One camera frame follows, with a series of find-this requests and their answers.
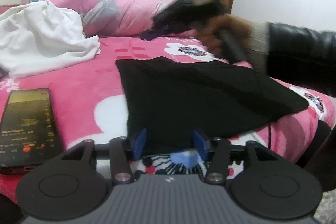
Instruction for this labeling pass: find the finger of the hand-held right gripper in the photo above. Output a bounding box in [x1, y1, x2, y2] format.
[140, 0, 196, 41]

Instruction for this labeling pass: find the black printed t-shirt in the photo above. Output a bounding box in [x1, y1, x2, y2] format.
[115, 56, 309, 153]

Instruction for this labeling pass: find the person's right hand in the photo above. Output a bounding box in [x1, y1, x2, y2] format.
[196, 14, 252, 58]

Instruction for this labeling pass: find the black smartphone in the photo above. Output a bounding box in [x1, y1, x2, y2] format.
[0, 88, 63, 175]

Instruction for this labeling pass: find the pink floral blanket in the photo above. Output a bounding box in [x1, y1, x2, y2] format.
[0, 34, 336, 195]

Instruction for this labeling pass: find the white garment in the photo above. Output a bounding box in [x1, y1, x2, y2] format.
[0, 0, 100, 79]

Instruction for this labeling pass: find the pink grey floral quilt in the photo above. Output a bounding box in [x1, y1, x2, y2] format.
[39, 0, 200, 37]

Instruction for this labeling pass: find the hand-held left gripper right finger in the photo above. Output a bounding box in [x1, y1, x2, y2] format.
[193, 130, 277, 185]

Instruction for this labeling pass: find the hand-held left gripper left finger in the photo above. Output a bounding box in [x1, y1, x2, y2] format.
[61, 128, 147, 185]

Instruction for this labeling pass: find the black cable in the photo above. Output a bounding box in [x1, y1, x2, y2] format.
[267, 122, 273, 149]

